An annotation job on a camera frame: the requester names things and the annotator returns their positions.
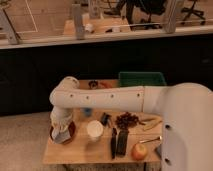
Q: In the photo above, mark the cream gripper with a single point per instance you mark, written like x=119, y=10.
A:
x=60, y=124

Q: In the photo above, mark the red bowl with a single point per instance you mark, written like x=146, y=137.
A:
x=71, y=130

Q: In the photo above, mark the grey-blue towel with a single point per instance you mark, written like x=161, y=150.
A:
x=60, y=137

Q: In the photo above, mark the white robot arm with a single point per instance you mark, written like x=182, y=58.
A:
x=186, y=108

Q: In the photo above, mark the small blue bowl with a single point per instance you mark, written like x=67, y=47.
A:
x=87, y=112

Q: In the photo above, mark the white cup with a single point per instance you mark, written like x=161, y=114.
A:
x=95, y=130

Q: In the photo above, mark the wooden table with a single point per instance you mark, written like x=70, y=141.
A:
x=82, y=150

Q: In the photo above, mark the metal measuring cup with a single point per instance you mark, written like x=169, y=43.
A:
x=93, y=84

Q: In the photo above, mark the black knife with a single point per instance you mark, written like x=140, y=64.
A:
x=113, y=143

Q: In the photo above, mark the bunch of dark grapes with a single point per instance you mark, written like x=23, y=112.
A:
x=126, y=120

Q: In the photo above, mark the black rectangular block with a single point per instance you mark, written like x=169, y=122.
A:
x=122, y=142

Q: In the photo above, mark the green plastic bin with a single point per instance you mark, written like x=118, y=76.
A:
x=127, y=78

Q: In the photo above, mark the red apple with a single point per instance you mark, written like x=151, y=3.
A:
x=139, y=152

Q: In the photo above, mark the yellow banana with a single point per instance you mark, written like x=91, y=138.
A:
x=150, y=123

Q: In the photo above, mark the metal spoon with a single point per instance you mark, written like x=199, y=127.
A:
x=159, y=138

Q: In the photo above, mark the blue sponge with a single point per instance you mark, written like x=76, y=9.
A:
x=158, y=151

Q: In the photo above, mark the black office chair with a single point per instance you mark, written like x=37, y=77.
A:
x=192, y=10

